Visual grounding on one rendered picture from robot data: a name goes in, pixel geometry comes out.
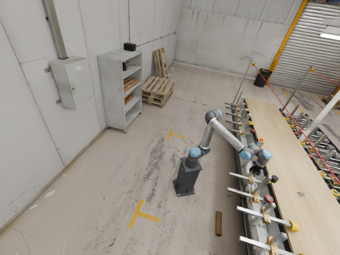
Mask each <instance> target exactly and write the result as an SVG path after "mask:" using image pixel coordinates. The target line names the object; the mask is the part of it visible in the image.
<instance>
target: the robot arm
mask: <svg viewBox="0 0 340 255"><path fill-rule="evenodd" d="M221 116H222V113H221V111H220V110H219V109H214V110H211V111H208V112H207V113H206V115H205V121H206V123H207V125H206V128H205V132H204V135H203V138H202V141H201V142H200V143H199V146H198V147H192V148H191V149H190V150H189V154H188V157H187V158H186V160H185V165H186V166H187V167H188V168H191V169H194V168H197V166H198V159H199V158H201V157H203V156H205V155H206V154H208V153H209V152H210V146H209V143H210V140H211V138H212V135H213V133H214V130H216V131H217V132H218V133H219V134H220V135H222V136H223V137H224V138H225V139H226V140H227V141H228V142H229V143H230V144H231V145H232V146H233V147H234V148H235V149H236V150H237V151H238V152H239V153H240V157H241V158H242V159H244V160H248V159H250V158H251V157H252V156H254V155H255V156H257V157H258V159H257V160H256V161H253V164H255V165H254V166H252V167H251V168H250V169H249V175H250V176H254V177H255V175H257V176H259V175H260V174H261V169H262V168H263V167H264V166H265V165H266V164H267V163H268V161H269V160H270V159H271V157H272V153H271V152H270V151H268V150H263V149H261V148H260V147H258V146H257V145H256V144H254V143H251V144H249V145H248V147H246V146H244V145H243V144H242V143H241V142H240V141H239V140H238V139H237V138H236V137H235V136H233V135H232V134H231V133H230V132H229V131H228V130H227V129H226V128H225V127H224V126H222V125H221V124H220V123H219V122H218V120H219V118H220V117H221ZM259 173H260V174H259Z"/></svg>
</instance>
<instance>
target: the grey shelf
mask: <svg viewBox="0 0 340 255"><path fill-rule="evenodd" d="M142 54H143V52H142V51H138V50H135V51H133V52H131V51H127V50H124V48H120V49H117V50H114V51H111V52H108V53H104V54H101V55H98V56H97V58H98V65H99V72H100V79H101V86H102V93H103V100H104V107H105V115H106V122H107V128H108V129H109V128H110V127H113V128H117V129H120V130H123V131H124V133H126V128H127V126H128V125H129V124H130V123H131V122H132V121H133V120H134V118H135V117H136V116H137V115H138V114H139V113H140V114H141V101H142ZM124 61H129V62H130V64H129V65H128V66H126V71H123V68H122V62H124ZM119 68H120V69H119ZM140 69H141V79H140ZM126 77H127V78H128V77H130V78H131V79H132V78H135V79H136V80H138V81H139V82H138V83H137V84H136V85H134V86H133V87H132V88H130V89H129V90H128V91H126V92H125V93H124V88H123V79H125V78H126ZM120 84H121V86H120ZM128 94H129V95H131V94H134V95H135V96H134V97H133V98H132V99H131V100H130V101H129V102H128V103H127V104H126V105H124V97H125V96H127V95H128ZM121 100H122V102H121ZM108 125H109V126H110V127H109V126H108Z"/></svg>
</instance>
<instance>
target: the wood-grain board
mask: <svg viewBox="0 0 340 255"><path fill-rule="evenodd" d="M244 99H245V102H246V104H247V108H248V109H249V111H248V112H249V114H251V117H250V119H251V121H252V122H253V124H252V125H253V129H254V130H255V131H256V132H255V134H256V138H262V139H264V141H265V143H264V144H263V146H260V148H261V149H263V150H268V151H270V152H271V153H272V157H271V159H270V160H269V161H268V163H267V164H266V165H265V167H266V170H267V174H268V175H270V176H272V175H275V176H277V177H278V179H279V180H278V181H277V182H276V183H270V184H271V187H272V190H273V193H274V197H275V200H276V203H277V206H278V210H279V213H280V216H281V219H282V220H285V221H289V220H290V221H294V222H297V223H298V225H299V227H300V229H299V231H298V232H294V231H290V230H289V229H288V227H286V226H284V230H285V233H286V235H287V240H288V243H289V246H290V249H291V253H293V254H298V255H299V253H302V254H305V255H340V204H339V203H338V201H337V200H336V198H335V197H334V195H333V193H332V192H331V190H330V189H329V187H328V186H327V184H326V183H325V181H324V180H323V178H322V177H321V175H320V173H319V172H318V170H317V169H316V167H315V166H314V164H313V162H312V161H311V159H310V158H309V156H308V154H307V153H306V151H305V150H304V148H303V147H302V145H301V144H300V142H299V140H298V139H297V137H296V136H295V134H294V133H293V131H292V129H291V128H290V126H289V125H288V123H287V122H286V120H285V119H284V117H283V115H282V114H281V112H280V111H279V109H278V108H277V106H276V104H273V103H269V102H264V101H260V100H256V99H251V98H247V97H245V98H244ZM296 191H298V192H302V193H305V195H304V196H303V197H300V196H299V195H298V194H297V193H296Z"/></svg>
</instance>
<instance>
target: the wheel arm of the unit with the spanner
mask: <svg viewBox="0 0 340 255"><path fill-rule="evenodd" d="M227 191H228V192H232V193H235V194H238V195H241V196H245V197H248V198H251V199H253V198H254V197H253V195H252V194H248V193H245V192H242V191H238V190H235V189H232V188H227ZM259 200H260V201H261V202H264V203H267V202H266V201H265V199H264V198H262V197H259ZM267 204H269V203H267Z"/></svg>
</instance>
